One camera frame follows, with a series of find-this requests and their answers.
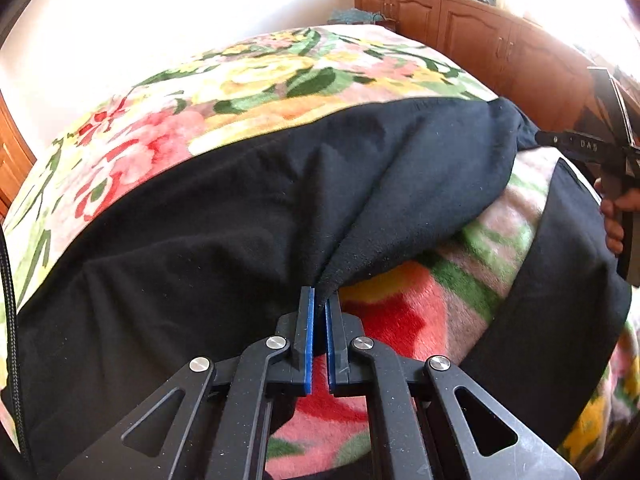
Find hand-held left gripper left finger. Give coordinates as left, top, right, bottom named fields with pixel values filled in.
left=57, top=286, right=317, bottom=480

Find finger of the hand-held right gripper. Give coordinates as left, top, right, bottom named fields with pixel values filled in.
left=534, top=130, right=576, bottom=155

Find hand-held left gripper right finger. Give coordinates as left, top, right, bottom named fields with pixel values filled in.
left=325, top=296, right=581, bottom=480

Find black pants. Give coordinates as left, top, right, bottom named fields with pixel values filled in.
left=0, top=97, right=633, bottom=471

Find person's right hand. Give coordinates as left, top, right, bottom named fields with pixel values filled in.
left=600, top=190, right=640, bottom=255

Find wooden cabinet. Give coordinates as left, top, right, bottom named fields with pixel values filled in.
left=354, top=0, right=640, bottom=136

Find teal cloth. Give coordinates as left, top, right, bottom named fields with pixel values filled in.
left=327, top=7, right=398, bottom=28

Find floral blanket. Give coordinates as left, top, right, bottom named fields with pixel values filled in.
left=0, top=24, right=640, bottom=480

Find wooden headboard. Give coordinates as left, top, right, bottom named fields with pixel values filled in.
left=0, top=90, right=38, bottom=221

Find black cable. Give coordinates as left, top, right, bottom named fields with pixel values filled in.
left=0, top=230, right=33, bottom=466

